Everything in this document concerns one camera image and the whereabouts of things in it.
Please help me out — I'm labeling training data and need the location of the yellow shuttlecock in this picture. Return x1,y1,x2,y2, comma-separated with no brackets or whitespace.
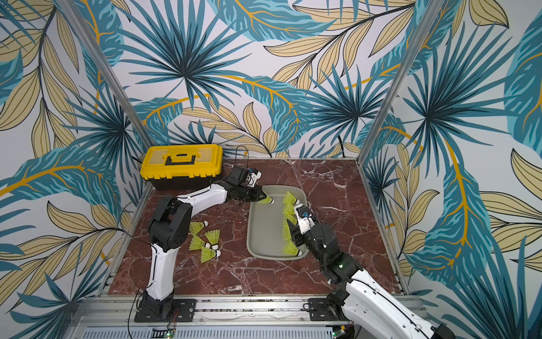
283,215,297,225
200,247,222,264
282,240,302,257
189,230,220,251
282,219,292,241
283,191,300,206
189,220,209,235
258,195,275,204
282,203,296,217

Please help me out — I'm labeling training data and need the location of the grey-green plastic storage tray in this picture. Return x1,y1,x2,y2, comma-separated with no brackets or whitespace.
246,185,309,261

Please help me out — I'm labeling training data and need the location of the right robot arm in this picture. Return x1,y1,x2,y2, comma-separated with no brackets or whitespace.
287,221,455,338

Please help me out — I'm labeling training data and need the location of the yellow black toolbox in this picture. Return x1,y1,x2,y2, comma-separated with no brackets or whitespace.
140,144,223,191

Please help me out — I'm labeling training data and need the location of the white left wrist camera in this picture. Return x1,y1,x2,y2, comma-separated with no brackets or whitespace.
246,168,262,187

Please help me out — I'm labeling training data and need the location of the aluminium frame post left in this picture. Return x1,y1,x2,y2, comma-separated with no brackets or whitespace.
56,0,153,150

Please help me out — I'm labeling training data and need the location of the aluminium frame post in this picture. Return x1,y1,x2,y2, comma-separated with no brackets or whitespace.
357,1,444,168
56,0,153,150

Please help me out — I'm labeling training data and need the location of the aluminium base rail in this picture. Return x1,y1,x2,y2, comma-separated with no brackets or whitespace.
64,295,371,338

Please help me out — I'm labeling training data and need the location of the aluminium frame post right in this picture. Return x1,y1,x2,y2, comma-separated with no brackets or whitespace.
357,1,444,168

